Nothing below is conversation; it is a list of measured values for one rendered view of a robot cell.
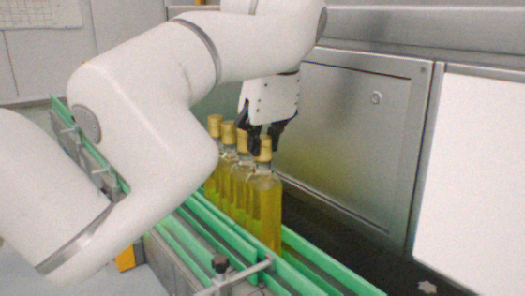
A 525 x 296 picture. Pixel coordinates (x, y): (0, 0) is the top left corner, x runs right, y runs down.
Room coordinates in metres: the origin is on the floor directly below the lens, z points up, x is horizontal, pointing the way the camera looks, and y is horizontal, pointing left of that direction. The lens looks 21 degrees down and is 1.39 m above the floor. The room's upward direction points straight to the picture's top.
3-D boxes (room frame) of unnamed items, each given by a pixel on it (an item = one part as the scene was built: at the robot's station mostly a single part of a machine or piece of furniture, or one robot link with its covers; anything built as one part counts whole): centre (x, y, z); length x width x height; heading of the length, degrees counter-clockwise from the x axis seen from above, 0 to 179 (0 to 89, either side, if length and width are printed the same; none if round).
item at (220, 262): (0.51, 0.05, 0.95); 0.17 x 0.03 x 0.12; 127
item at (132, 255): (0.81, 0.37, 0.79); 0.07 x 0.07 x 0.07; 37
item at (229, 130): (0.75, 0.07, 1.14); 0.04 x 0.04 x 0.04
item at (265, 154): (0.65, 0.00, 1.14); 0.04 x 0.04 x 0.04
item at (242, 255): (1.27, 0.55, 0.93); 1.75 x 0.01 x 0.08; 37
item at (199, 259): (1.22, 0.61, 0.93); 1.75 x 0.01 x 0.08; 37
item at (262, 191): (0.65, 0.00, 0.99); 0.06 x 0.06 x 0.21; 36
